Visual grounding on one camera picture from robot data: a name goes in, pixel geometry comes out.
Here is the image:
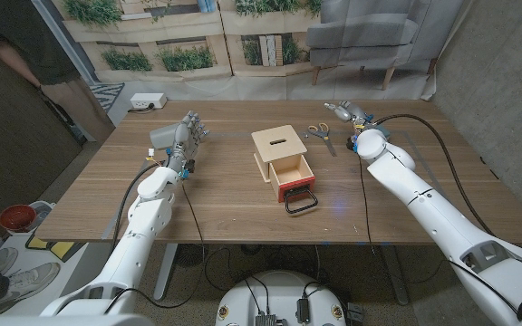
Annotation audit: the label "printed backdrop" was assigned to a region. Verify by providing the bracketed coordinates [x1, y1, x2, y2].
[52, 0, 473, 101]

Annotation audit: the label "white robot body edge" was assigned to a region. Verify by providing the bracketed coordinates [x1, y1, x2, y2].
[0, 313, 156, 326]

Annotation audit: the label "person in dark shirt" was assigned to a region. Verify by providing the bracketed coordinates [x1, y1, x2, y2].
[0, 0, 115, 144]

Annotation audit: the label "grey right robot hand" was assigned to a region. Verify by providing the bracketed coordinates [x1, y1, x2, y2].
[324, 100, 375, 153]

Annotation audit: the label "dark brown door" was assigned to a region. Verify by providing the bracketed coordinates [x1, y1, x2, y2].
[0, 44, 85, 236]

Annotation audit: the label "yellow black floor marker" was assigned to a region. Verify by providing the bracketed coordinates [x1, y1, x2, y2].
[24, 233, 88, 263]

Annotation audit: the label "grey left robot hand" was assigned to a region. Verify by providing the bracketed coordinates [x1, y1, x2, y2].
[165, 110, 211, 180]

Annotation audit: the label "black floor cable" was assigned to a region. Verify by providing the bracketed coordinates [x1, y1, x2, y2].
[204, 246, 244, 293]

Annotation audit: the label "white power strip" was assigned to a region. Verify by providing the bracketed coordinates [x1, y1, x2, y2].
[130, 92, 169, 111]

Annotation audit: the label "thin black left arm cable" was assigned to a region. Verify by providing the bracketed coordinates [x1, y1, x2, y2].
[104, 180, 206, 316]

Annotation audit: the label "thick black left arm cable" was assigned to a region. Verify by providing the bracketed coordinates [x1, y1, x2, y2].
[109, 161, 165, 254]

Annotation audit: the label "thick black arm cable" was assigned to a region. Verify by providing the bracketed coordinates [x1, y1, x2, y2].
[109, 161, 165, 254]
[373, 112, 522, 318]

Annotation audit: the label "grey white sneaker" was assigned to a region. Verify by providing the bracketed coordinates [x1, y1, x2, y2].
[0, 261, 62, 316]

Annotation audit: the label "white table leg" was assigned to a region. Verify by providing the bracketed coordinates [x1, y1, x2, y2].
[153, 243, 179, 302]

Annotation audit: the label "grey cylindrical speaker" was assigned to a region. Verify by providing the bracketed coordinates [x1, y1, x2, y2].
[149, 121, 183, 149]

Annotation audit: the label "black adapter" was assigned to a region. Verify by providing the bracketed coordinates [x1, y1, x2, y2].
[295, 297, 311, 325]

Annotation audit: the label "grey scissors with yellow handles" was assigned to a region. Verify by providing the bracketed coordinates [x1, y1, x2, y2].
[304, 122, 337, 158]

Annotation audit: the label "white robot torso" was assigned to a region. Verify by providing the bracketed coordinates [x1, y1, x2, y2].
[215, 270, 347, 326]

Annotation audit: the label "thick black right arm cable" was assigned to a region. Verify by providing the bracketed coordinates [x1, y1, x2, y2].
[373, 112, 522, 318]

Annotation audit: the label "red bowl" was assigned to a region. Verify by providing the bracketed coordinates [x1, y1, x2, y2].
[0, 204, 38, 233]

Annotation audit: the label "black floor box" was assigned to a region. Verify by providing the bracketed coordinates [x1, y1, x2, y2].
[346, 302, 365, 325]

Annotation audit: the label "wooden box with slot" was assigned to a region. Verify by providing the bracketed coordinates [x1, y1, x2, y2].
[250, 124, 308, 184]

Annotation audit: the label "black round floor device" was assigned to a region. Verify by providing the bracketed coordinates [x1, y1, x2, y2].
[175, 243, 204, 268]

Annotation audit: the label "grey tape outline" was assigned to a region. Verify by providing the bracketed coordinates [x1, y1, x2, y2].
[101, 129, 478, 245]

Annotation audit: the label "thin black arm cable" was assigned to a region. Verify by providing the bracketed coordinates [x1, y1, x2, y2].
[104, 180, 206, 316]
[358, 156, 378, 257]

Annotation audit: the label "zigzag patterned rug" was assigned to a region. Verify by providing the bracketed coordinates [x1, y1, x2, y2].
[89, 81, 126, 114]

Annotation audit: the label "grey table leg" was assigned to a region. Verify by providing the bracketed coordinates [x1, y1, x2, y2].
[381, 244, 411, 305]

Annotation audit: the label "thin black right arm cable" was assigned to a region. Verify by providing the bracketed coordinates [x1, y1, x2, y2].
[358, 156, 378, 257]

